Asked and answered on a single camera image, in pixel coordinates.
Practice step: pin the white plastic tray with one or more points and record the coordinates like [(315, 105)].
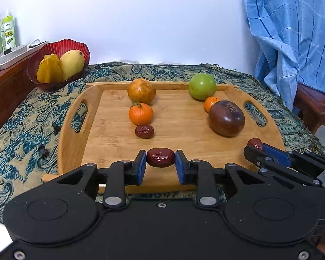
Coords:
[(8, 57)]

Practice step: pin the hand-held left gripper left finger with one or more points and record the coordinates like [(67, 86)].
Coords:
[(140, 168)]

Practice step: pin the small tangerine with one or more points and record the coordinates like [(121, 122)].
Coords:
[(210, 103)]

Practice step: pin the large red date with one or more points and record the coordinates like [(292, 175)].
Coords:
[(160, 157)]

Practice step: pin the green apple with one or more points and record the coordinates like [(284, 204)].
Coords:
[(202, 86)]

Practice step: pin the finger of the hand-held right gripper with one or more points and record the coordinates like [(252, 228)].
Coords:
[(253, 155), (276, 154)]

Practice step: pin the blue checked cloth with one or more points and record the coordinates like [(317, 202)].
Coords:
[(287, 40)]

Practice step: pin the green bottle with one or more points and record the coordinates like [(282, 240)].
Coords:
[(9, 32)]

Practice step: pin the wooden serving tray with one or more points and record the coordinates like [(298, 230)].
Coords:
[(178, 124)]

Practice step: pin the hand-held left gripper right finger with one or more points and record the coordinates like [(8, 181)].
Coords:
[(180, 169)]

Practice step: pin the yellow star fruit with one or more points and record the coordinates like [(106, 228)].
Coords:
[(49, 70)]

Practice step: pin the red ribbed bowl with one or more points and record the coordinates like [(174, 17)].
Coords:
[(57, 47)]

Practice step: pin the wooden cabinet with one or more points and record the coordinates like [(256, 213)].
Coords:
[(8, 92)]

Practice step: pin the dark purple round fruit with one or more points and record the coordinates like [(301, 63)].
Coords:
[(226, 118)]

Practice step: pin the mottled orange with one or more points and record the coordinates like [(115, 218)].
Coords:
[(141, 91)]

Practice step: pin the tangerine with green stem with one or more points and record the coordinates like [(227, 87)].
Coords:
[(140, 113)]

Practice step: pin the wooden chair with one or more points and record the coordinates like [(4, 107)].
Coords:
[(314, 105)]

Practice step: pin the yellow mango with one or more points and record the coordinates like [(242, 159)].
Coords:
[(70, 63)]

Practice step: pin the teal patterned blanket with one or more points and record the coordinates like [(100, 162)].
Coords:
[(21, 130)]

